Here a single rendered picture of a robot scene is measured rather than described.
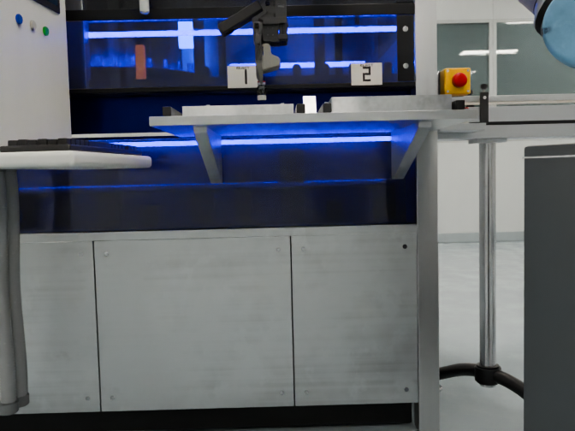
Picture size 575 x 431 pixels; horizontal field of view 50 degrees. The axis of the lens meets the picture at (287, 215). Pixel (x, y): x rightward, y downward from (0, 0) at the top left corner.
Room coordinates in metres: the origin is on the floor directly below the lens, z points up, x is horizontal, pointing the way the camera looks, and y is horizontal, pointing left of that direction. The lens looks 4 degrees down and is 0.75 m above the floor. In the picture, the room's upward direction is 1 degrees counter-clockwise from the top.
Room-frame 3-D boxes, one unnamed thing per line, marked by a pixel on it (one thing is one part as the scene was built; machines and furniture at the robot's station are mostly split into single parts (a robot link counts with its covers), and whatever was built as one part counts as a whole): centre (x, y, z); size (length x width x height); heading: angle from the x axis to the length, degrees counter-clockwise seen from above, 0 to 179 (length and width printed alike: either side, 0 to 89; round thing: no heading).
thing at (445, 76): (1.76, -0.48, 1.00); 0.08 x 0.07 x 0.07; 1
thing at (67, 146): (1.37, 0.45, 0.82); 0.40 x 0.14 x 0.02; 174
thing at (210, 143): (1.56, 0.19, 0.80); 0.34 x 0.03 x 0.13; 1
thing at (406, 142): (1.56, -0.31, 0.80); 0.34 x 0.03 x 0.13; 1
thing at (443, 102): (1.53, -0.23, 0.90); 0.34 x 0.26 x 0.04; 0
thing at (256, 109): (1.64, 0.11, 0.90); 0.34 x 0.26 x 0.04; 1
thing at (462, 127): (1.81, -0.49, 0.87); 0.14 x 0.13 x 0.02; 1
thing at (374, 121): (1.57, -0.06, 0.87); 0.70 x 0.48 x 0.02; 91
